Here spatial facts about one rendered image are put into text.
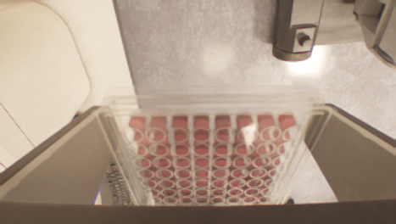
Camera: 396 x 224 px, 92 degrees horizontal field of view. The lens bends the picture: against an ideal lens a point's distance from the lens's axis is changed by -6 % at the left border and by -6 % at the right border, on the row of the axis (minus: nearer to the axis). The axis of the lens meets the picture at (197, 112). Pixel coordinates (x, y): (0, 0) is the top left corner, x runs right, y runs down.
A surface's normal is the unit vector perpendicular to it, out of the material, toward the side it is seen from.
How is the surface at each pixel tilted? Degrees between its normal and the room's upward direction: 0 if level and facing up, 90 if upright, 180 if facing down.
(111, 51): 0
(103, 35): 0
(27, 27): 91
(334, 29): 0
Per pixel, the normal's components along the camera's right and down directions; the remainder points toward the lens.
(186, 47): 0.00, 0.65
